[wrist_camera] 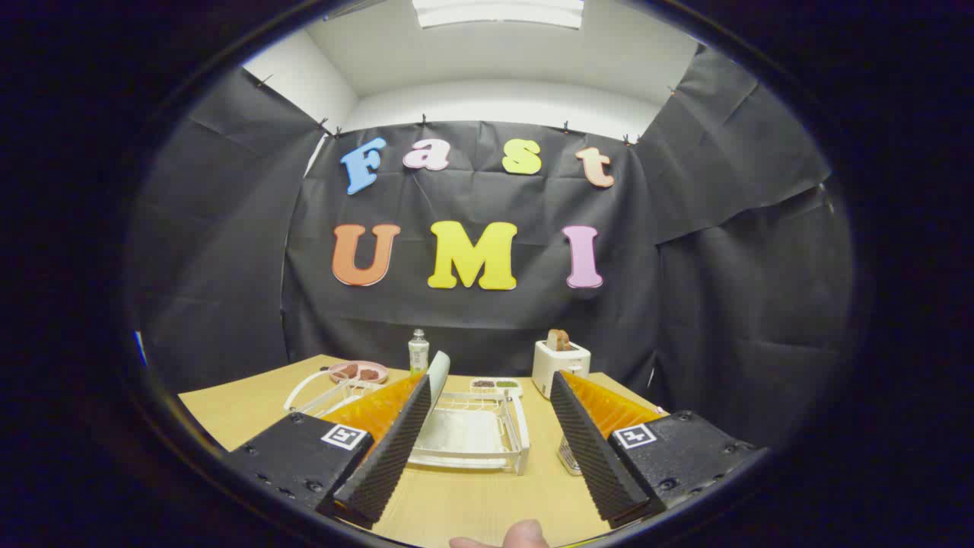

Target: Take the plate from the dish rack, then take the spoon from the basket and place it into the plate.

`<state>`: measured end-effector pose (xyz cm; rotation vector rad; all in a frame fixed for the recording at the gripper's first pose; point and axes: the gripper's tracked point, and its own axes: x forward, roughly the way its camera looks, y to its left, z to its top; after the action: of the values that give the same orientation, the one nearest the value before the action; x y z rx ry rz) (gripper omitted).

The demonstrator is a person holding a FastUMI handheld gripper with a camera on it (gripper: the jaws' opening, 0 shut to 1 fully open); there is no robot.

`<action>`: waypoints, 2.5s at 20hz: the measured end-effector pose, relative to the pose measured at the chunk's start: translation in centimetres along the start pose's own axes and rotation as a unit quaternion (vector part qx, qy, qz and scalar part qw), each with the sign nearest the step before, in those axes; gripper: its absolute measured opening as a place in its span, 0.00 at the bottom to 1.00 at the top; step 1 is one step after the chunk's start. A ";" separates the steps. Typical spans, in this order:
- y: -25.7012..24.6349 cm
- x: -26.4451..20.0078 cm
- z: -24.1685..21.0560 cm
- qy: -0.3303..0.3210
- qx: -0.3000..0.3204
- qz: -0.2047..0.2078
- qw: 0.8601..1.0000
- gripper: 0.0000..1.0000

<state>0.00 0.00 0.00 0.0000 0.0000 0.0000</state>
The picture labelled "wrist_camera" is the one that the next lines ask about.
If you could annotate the white toaster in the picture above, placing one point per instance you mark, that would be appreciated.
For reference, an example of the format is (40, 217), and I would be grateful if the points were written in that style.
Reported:
(559, 371)

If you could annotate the white dish rack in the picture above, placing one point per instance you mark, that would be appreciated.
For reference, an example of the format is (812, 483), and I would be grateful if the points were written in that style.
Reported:
(472, 434)

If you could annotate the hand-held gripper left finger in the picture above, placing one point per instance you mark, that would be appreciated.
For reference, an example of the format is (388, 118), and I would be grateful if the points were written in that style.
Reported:
(380, 464)

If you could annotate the clear green drink bottle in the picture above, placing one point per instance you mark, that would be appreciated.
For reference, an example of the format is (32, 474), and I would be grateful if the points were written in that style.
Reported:
(418, 354)

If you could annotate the white divided sauce tray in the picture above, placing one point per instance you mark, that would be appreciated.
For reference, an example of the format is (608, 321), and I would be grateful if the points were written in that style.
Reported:
(494, 390)

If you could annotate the brown bread slice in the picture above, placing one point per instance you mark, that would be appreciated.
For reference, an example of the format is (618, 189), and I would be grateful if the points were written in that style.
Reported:
(558, 339)

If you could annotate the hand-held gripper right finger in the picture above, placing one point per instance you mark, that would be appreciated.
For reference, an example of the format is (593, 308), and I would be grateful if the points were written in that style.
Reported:
(590, 449)

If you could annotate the pale green plate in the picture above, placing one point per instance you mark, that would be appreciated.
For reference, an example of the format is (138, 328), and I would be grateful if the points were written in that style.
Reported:
(440, 377)

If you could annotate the pink plate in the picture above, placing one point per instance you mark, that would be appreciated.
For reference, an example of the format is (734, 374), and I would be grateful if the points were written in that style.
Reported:
(358, 380)

